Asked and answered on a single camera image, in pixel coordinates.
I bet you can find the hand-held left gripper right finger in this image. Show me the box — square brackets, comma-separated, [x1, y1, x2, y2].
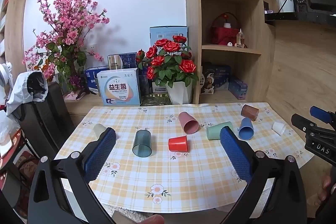
[219, 126, 308, 224]

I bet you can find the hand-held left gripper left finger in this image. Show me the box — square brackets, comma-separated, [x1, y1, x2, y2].
[28, 127, 117, 224]

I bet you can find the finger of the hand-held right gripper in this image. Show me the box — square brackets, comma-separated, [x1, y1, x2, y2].
[309, 105, 336, 125]
[291, 113, 328, 136]

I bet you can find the small white cup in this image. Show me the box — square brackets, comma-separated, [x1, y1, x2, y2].
[272, 121, 286, 135]

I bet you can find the cream cup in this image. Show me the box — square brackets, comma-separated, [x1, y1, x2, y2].
[93, 123, 109, 138]

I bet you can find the blue cup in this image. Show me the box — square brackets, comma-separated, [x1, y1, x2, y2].
[238, 117, 255, 140]

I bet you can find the green cup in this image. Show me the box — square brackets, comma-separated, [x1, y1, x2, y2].
[206, 121, 234, 140]

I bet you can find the transparent teal cup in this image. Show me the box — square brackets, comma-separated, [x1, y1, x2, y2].
[132, 130, 153, 157]

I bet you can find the brown cup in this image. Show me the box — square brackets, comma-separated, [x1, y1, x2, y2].
[241, 105, 259, 121]

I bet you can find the pink cup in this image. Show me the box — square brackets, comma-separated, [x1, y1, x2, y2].
[178, 112, 200, 134]

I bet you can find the red cup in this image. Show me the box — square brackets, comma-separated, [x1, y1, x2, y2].
[168, 135, 189, 152]

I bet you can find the person's right hand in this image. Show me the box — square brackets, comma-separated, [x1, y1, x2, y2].
[316, 174, 336, 204]

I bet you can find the small black tripod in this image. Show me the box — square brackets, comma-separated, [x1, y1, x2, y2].
[76, 87, 98, 102]

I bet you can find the black chair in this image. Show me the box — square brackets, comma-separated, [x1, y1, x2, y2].
[19, 81, 77, 161]

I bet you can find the small blue box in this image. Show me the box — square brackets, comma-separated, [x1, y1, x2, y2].
[228, 76, 249, 101]

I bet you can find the yellow checked floral tablecloth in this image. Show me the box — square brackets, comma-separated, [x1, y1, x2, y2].
[54, 102, 307, 213]

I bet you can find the white box orange circle print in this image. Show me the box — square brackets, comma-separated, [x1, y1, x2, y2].
[97, 68, 142, 106]

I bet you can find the gold patterned tray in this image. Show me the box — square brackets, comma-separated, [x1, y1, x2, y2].
[141, 93, 172, 107]

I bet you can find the blue and white box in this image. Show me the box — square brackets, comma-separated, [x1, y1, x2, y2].
[84, 65, 111, 95]

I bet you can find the dark blue moon print box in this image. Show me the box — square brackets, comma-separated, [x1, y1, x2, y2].
[200, 62, 232, 95]

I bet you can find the white plastic bag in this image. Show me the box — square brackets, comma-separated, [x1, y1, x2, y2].
[0, 108, 24, 146]

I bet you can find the dark blue patterned box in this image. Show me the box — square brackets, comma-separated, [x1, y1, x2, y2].
[119, 52, 151, 96]

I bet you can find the grey jacket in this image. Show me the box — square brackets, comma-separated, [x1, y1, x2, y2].
[6, 71, 49, 117]

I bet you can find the small glass bottle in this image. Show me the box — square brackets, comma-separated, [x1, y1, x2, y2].
[236, 29, 246, 48]

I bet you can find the red rose plant white pot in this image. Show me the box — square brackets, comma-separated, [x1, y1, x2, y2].
[136, 35, 199, 105]

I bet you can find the red woven basket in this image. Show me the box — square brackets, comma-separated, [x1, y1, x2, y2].
[210, 12, 241, 46]

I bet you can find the white fan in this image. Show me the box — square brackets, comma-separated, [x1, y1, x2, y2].
[0, 62, 14, 88]

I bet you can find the pink blossom flower arrangement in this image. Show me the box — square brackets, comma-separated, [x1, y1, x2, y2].
[22, 0, 110, 100]

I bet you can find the tall light blue box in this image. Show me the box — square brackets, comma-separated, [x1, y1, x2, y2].
[150, 26, 189, 56]

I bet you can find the wooden shelf unit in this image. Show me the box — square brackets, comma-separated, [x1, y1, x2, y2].
[183, 0, 277, 106]

